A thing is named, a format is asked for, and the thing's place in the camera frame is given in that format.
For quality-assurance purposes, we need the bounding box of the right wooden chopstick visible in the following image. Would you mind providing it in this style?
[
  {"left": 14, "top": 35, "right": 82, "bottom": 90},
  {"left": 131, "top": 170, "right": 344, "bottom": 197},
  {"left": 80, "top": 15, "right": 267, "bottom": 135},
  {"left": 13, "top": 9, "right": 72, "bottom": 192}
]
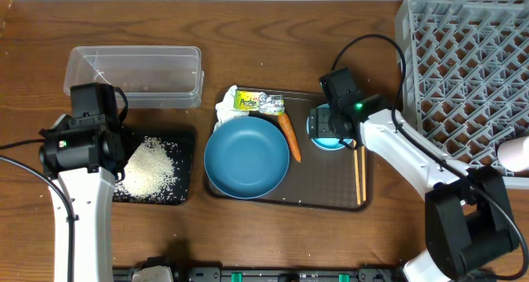
[{"left": 360, "top": 146, "right": 367, "bottom": 202}]

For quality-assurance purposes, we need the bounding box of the crumpled white napkin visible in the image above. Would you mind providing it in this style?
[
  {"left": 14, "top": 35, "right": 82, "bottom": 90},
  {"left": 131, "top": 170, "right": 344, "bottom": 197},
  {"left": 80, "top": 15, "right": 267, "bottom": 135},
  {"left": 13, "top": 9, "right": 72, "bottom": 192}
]
[{"left": 213, "top": 85, "right": 250, "bottom": 131}]

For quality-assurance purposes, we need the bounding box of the clear plastic bin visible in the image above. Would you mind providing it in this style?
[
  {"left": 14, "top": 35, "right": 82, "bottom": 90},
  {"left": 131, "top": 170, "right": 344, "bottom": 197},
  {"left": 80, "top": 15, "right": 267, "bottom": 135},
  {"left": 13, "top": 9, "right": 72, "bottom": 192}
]
[{"left": 64, "top": 45, "right": 204, "bottom": 109}]

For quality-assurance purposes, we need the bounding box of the wooden chopstick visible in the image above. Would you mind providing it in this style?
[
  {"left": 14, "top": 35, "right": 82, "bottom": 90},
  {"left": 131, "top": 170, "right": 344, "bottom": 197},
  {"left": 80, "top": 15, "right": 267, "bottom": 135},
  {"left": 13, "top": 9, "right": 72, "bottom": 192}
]
[
  {"left": 360, "top": 146, "right": 367, "bottom": 202},
  {"left": 353, "top": 140, "right": 362, "bottom": 206}
]

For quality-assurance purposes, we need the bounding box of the orange carrot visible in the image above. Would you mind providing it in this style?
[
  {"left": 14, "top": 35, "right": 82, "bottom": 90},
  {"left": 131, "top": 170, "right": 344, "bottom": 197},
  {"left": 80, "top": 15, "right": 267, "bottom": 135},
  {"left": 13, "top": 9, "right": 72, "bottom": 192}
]
[{"left": 278, "top": 112, "right": 302, "bottom": 163}]

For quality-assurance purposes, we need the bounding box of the white cup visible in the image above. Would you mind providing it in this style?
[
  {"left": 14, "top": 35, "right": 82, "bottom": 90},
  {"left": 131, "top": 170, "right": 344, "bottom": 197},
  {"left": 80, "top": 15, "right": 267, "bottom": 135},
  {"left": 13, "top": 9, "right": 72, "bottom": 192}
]
[{"left": 498, "top": 136, "right": 528, "bottom": 172}]

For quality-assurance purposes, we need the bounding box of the left wooden chopstick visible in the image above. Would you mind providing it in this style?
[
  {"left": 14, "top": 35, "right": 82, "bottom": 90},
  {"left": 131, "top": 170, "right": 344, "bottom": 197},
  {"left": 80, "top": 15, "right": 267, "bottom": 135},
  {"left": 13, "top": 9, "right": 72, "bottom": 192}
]
[{"left": 353, "top": 140, "right": 362, "bottom": 206}]

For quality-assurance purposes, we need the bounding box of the pile of rice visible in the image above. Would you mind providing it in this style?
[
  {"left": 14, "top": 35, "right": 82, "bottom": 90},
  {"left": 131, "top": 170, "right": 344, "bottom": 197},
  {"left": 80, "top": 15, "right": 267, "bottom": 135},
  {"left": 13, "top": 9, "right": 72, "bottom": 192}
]
[{"left": 115, "top": 137, "right": 179, "bottom": 200}]

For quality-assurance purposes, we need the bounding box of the light blue bowl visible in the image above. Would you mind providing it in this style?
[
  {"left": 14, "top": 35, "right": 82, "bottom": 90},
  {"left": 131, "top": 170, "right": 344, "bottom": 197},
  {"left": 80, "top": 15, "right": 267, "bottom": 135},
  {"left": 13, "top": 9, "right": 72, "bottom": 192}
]
[{"left": 306, "top": 104, "right": 353, "bottom": 151}]

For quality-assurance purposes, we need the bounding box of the grey dishwasher rack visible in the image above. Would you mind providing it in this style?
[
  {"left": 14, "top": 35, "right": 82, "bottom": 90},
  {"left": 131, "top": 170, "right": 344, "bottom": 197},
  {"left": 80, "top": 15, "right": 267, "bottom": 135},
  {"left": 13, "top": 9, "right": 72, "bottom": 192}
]
[{"left": 395, "top": 0, "right": 528, "bottom": 189}]

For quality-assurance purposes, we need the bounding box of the black waste tray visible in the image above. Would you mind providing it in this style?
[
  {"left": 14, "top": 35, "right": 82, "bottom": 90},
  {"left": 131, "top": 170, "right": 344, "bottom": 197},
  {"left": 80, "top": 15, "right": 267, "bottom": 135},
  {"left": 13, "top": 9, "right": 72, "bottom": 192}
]
[{"left": 112, "top": 128, "right": 195, "bottom": 206}]

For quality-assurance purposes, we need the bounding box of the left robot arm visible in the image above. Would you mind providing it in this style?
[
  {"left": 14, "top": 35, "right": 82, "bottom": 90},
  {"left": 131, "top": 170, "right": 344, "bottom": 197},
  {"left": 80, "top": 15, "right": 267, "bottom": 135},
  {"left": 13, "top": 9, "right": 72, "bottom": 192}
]
[{"left": 39, "top": 113, "right": 124, "bottom": 281}]

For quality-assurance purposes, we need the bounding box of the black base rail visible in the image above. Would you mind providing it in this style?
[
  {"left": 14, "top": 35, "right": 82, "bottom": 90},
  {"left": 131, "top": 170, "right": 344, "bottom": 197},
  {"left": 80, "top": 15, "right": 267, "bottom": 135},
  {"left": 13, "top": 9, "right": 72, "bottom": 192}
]
[{"left": 113, "top": 265, "right": 407, "bottom": 282}]

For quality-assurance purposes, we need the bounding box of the brown serving tray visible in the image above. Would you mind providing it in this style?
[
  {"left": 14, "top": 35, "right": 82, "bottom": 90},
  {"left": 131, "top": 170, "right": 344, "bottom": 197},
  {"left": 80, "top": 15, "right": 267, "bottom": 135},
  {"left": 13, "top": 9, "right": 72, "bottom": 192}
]
[{"left": 205, "top": 91, "right": 372, "bottom": 212}]

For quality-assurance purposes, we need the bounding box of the crumpled foil snack wrapper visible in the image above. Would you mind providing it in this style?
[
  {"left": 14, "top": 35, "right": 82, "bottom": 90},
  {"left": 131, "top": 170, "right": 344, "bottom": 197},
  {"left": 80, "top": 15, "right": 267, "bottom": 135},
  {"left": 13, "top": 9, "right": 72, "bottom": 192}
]
[{"left": 233, "top": 90, "right": 285, "bottom": 116}]

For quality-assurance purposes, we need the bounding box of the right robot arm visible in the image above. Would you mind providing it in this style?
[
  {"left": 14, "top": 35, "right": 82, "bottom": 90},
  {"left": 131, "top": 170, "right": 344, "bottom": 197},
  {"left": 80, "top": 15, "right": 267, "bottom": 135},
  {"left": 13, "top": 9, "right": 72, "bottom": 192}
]
[{"left": 308, "top": 95, "right": 528, "bottom": 281}]

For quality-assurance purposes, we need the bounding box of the dark blue plate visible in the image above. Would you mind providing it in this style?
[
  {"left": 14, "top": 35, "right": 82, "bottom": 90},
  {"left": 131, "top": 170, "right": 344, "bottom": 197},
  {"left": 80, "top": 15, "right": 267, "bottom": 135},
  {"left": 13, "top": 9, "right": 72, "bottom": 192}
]
[{"left": 204, "top": 117, "right": 290, "bottom": 199}]

